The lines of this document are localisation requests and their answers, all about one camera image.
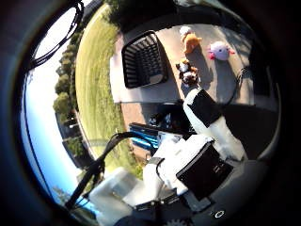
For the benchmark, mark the black slatted plastic basket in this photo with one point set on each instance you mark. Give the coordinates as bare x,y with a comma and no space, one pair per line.
143,60

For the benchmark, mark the striped tiger plush toy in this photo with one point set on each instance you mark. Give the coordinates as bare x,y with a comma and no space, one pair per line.
187,72

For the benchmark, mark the pink axolotl plush toy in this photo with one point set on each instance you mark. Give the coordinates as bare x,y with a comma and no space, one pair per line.
219,50

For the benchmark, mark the orange and white plush toy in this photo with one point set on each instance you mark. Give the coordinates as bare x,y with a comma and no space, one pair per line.
191,40

